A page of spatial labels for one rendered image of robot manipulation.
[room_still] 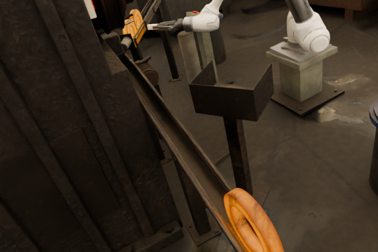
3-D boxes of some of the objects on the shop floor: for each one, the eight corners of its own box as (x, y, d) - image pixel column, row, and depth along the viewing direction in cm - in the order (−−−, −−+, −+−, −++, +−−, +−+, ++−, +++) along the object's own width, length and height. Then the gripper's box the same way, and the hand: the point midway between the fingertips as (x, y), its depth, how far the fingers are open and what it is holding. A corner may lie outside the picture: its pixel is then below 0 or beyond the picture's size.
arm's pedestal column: (301, 75, 247) (301, 37, 231) (344, 93, 215) (347, 52, 199) (261, 94, 236) (257, 57, 219) (300, 117, 204) (299, 75, 188)
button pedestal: (211, 92, 255) (196, 18, 222) (198, 81, 274) (183, 13, 241) (228, 85, 259) (215, 11, 226) (214, 75, 278) (201, 6, 245)
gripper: (183, 34, 188) (145, 36, 194) (187, 26, 199) (151, 29, 204) (181, 22, 184) (143, 25, 189) (185, 15, 195) (149, 17, 200)
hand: (153, 26), depth 196 cm, fingers closed
